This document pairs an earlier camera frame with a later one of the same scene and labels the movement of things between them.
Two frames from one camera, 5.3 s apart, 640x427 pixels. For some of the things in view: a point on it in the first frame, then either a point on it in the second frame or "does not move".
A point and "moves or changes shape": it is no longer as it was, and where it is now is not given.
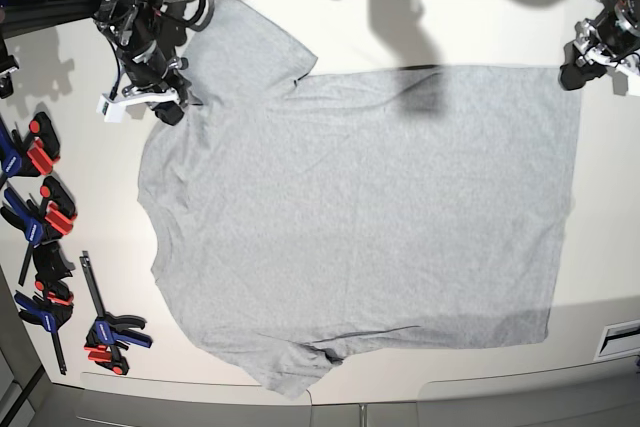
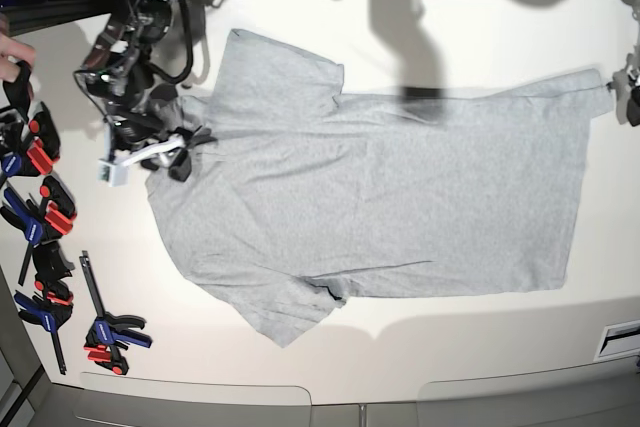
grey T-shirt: x=296 y=220 moves or changes shape
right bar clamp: x=106 y=338 does not move
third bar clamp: x=49 y=307 does not move
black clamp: x=8 y=64 to x=18 y=90
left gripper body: x=155 y=72 to x=147 y=131
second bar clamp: x=43 y=222 does not move
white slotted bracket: x=620 y=340 does not move
